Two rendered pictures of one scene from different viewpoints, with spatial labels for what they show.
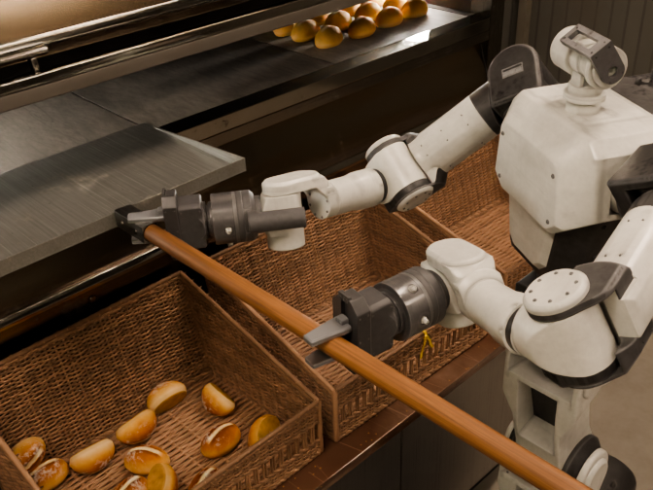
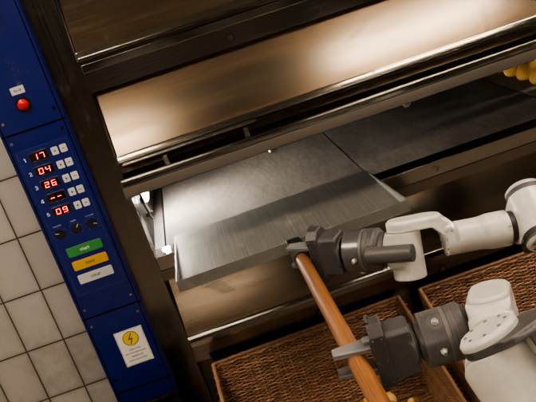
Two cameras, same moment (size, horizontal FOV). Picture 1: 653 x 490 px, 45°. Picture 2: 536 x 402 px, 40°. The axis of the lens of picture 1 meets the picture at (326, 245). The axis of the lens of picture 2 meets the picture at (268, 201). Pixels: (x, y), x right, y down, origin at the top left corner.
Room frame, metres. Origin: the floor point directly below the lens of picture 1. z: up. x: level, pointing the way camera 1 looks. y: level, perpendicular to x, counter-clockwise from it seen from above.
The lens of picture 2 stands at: (0.03, -0.59, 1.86)
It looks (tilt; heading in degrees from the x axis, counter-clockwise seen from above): 19 degrees down; 39
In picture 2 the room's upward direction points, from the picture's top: 18 degrees counter-clockwise
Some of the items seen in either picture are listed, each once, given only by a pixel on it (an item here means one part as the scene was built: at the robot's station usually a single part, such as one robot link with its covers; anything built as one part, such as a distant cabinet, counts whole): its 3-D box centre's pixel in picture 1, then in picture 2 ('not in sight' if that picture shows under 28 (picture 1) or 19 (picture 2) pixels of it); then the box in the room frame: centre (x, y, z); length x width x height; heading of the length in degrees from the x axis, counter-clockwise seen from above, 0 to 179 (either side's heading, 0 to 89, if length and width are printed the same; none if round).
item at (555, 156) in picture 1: (605, 179); not in sight; (1.15, -0.46, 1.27); 0.34 x 0.30 x 0.36; 14
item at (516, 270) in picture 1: (495, 210); not in sight; (2.04, -0.50, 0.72); 0.56 x 0.49 x 0.28; 132
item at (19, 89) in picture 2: not in sight; (20, 99); (1.07, 0.88, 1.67); 0.03 x 0.02 x 0.06; 133
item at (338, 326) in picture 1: (326, 330); (350, 348); (0.83, 0.00, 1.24); 0.06 x 0.03 x 0.02; 125
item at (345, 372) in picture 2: (327, 356); (358, 372); (0.83, 0.00, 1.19); 0.06 x 0.03 x 0.02; 125
